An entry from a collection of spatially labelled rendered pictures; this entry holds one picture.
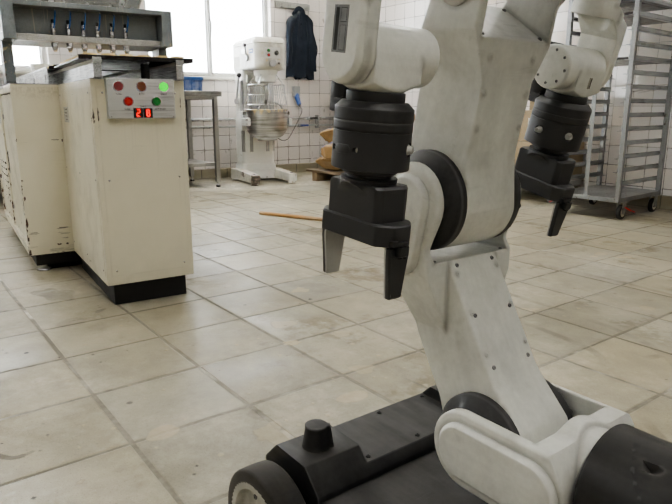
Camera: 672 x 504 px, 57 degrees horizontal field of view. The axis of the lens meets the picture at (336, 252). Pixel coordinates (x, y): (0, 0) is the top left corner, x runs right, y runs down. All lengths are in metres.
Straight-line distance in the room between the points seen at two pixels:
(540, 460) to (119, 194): 1.90
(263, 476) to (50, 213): 2.27
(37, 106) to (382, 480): 2.41
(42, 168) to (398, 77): 2.51
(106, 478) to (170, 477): 0.13
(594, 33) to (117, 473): 1.21
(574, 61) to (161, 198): 1.77
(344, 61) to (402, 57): 0.06
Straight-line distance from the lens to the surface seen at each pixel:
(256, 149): 6.43
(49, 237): 3.09
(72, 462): 1.50
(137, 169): 2.41
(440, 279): 0.88
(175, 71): 2.43
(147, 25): 3.25
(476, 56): 0.82
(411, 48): 0.68
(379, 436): 1.10
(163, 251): 2.48
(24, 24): 3.14
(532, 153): 1.06
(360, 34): 0.64
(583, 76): 1.03
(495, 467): 0.85
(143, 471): 1.42
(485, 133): 0.86
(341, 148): 0.67
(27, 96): 3.04
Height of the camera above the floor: 0.74
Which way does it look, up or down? 13 degrees down
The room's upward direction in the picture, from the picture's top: straight up
